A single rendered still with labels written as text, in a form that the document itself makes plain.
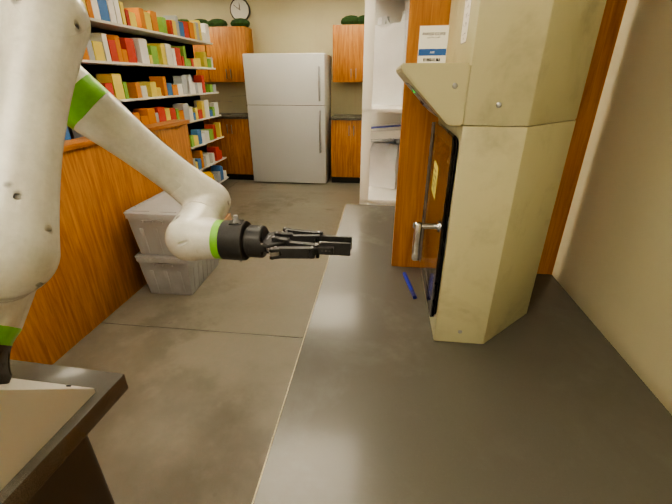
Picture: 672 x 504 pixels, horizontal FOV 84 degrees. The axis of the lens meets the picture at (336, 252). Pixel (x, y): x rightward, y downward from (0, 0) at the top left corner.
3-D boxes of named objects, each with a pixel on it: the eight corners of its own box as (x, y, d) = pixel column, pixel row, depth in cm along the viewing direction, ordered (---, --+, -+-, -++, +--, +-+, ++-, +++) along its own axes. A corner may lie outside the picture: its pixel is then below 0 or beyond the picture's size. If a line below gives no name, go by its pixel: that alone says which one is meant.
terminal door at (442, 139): (422, 261, 112) (437, 120, 95) (433, 320, 84) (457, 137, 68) (419, 261, 112) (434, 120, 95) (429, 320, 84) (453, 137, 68)
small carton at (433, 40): (443, 64, 71) (447, 28, 69) (445, 64, 67) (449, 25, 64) (417, 65, 72) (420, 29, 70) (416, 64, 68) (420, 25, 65)
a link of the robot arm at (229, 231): (235, 252, 94) (220, 269, 85) (229, 207, 89) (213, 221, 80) (258, 253, 93) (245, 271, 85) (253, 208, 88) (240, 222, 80)
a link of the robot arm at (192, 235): (167, 269, 89) (148, 237, 81) (187, 232, 97) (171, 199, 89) (224, 272, 88) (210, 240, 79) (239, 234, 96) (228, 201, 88)
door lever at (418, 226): (435, 263, 82) (433, 258, 84) (440, 222, 78) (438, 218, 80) (410, 262, 83) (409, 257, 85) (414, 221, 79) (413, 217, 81)
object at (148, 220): (221, 228, 318) (215, 190, 304) (187, 259, 264) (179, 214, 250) (174, 226, 323) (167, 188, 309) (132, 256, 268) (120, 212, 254)
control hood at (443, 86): (439, 111, 95) (443, 67, 91) (463, 126, 66) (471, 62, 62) (393, 111, 96) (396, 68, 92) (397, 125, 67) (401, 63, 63)
